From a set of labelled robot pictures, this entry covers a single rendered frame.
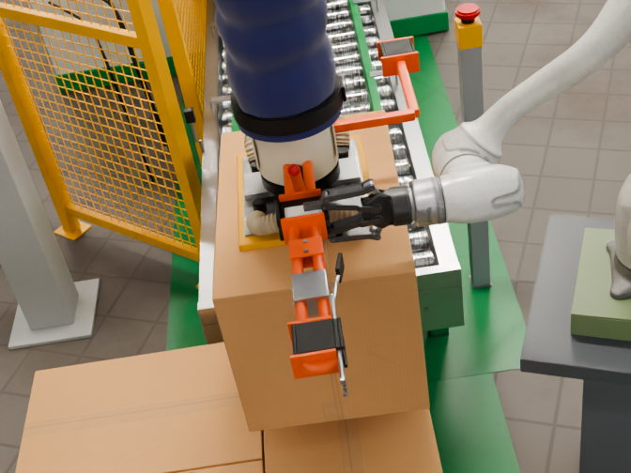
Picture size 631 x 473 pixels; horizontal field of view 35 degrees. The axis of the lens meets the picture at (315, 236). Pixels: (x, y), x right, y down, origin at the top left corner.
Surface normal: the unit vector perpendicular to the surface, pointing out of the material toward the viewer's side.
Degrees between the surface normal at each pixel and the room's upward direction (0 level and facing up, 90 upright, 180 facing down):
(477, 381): 0
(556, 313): 0
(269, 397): 89
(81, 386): 0
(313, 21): 67
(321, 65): 76
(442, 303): 90
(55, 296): 90
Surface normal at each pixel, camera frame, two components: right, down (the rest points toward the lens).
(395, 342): 0.04, 0.62
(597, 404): -0.29, 0.64
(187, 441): -0.14, -0.76
